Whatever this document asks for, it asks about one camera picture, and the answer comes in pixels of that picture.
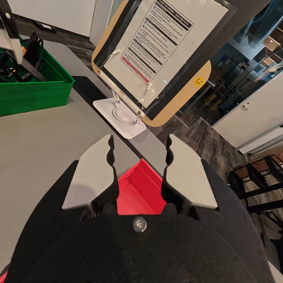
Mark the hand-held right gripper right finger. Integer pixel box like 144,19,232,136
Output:
161,134,219,216

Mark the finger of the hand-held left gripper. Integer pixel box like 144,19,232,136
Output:
0,0,24,65

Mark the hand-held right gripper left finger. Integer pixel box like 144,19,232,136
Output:
61,134,120,213

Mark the red plastic bin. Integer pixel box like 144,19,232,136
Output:
116,158,168,216

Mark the green plastic bin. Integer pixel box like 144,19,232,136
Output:
0,34,75,117

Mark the black floor box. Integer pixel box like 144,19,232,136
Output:
33,20,57,34

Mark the white board stand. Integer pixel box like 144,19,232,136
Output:
93,49,153,140

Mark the white door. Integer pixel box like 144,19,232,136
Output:
210,71,283,155

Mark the black metal chair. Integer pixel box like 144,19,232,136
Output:
226,155,283,224

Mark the black desk mat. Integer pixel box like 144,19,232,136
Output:
71,76,109,106

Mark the black cable bundle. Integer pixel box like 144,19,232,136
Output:
0,32,45,83

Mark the instruction board with wooden frame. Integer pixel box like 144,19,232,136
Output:
91,0,238,127

